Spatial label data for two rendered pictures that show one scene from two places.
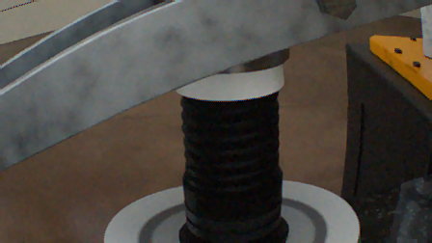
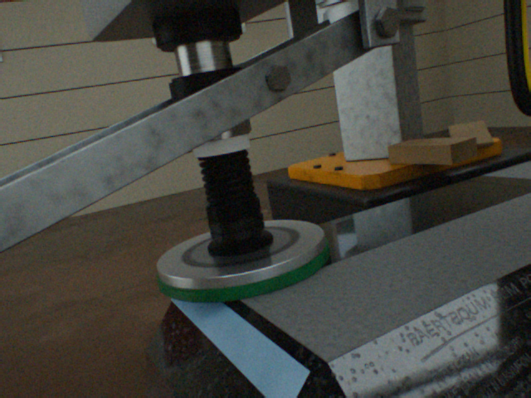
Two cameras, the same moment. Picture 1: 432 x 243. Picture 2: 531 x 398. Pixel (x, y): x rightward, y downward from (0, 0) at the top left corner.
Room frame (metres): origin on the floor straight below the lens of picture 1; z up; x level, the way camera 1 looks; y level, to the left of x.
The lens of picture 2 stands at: (-0.21, 0.11, 1.02)
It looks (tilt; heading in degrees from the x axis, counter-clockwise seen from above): 12 degrees down; 345
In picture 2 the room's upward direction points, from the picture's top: 10 degrees counter-clockwise
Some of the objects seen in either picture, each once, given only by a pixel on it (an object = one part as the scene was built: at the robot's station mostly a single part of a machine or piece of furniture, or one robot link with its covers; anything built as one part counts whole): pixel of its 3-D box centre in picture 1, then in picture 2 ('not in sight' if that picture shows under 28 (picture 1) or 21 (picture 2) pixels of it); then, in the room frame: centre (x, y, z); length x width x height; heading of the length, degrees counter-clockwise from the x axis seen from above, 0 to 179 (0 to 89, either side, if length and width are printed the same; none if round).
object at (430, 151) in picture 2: not in sight; (430, 151); (0.90, -0.67, 0.81); 0.20 x 0.10 x 0.05; 15
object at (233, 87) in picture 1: (228, 55); (219, 137); (0.37, -0.01, 0.98); 0.07 x 0.07 x 0.04
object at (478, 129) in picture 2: not in sight; (469, 134); (1.01, -0.88, 0.80); 0.20 x 0.10 x 0.05; 146
